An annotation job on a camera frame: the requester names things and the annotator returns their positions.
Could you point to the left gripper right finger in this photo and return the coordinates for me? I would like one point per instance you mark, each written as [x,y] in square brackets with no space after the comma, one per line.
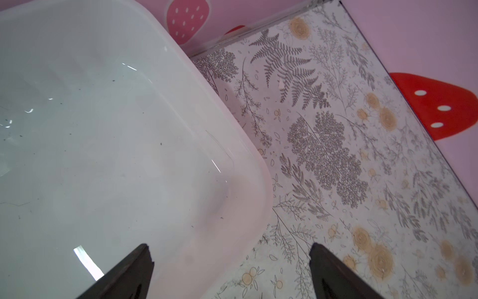
[332,279]

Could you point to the white plastic storage tray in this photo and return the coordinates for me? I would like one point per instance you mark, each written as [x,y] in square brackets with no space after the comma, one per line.
[111,138]

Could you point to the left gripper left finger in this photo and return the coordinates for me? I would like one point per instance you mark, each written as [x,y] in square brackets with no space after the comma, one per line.
[129,279]

